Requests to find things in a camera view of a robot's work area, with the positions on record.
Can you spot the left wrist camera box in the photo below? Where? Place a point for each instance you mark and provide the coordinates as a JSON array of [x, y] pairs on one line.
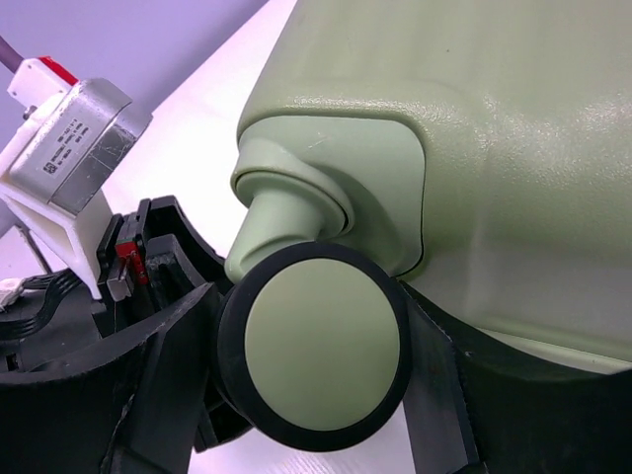
[[54, 167]]

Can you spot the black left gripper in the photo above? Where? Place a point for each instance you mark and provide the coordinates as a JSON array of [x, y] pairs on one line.
[[147, 260]]

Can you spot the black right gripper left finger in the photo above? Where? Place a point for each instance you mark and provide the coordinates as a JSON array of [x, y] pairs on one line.
[[129, 403]]

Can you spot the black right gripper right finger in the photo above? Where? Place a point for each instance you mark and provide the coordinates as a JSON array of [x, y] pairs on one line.
[[477, 405]]

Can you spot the green hard-shell suitcase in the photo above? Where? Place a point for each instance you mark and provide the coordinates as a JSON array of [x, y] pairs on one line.
[[478, 151]]

